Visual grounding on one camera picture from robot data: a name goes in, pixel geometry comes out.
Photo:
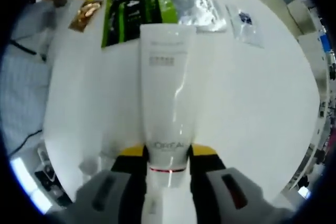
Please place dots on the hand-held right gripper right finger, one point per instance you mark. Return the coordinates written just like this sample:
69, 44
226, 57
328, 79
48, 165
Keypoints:
254, 203

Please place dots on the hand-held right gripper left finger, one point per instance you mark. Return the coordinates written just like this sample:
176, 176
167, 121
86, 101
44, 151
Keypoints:
86, 203

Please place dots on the gold foil sachet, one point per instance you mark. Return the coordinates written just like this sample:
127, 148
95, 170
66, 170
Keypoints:
85, 14

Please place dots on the white skincare tube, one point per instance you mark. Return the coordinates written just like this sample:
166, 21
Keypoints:
165, 90

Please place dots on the clear sachet blue print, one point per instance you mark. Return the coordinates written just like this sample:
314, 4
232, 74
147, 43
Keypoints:
245, 27

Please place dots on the green black sachet packet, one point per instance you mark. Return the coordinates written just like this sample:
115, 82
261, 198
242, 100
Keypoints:
126, 16

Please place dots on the silver foil packet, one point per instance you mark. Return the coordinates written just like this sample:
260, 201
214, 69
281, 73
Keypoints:
202, 11

